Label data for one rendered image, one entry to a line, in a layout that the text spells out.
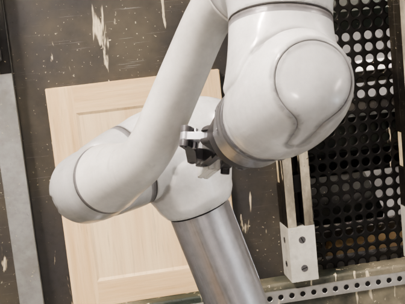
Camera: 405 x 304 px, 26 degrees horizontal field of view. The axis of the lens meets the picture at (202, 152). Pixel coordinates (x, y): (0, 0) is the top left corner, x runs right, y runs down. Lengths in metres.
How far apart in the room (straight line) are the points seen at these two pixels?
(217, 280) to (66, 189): 0.30
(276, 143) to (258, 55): 0.08
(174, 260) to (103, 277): 0.16
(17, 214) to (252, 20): 1.16
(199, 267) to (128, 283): 0.56
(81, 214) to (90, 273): 0.68
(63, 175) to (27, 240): 0.64
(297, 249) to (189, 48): 1.02
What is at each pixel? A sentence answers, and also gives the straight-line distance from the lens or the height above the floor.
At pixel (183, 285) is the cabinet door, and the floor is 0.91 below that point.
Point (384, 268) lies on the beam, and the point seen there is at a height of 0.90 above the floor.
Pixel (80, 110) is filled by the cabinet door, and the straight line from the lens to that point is 1.88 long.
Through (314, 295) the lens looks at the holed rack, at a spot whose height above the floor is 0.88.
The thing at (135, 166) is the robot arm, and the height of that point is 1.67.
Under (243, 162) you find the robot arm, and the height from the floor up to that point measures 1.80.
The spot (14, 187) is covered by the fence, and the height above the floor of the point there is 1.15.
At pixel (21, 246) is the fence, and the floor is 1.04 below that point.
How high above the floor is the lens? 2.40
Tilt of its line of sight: 40 degrees down
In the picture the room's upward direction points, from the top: straight up
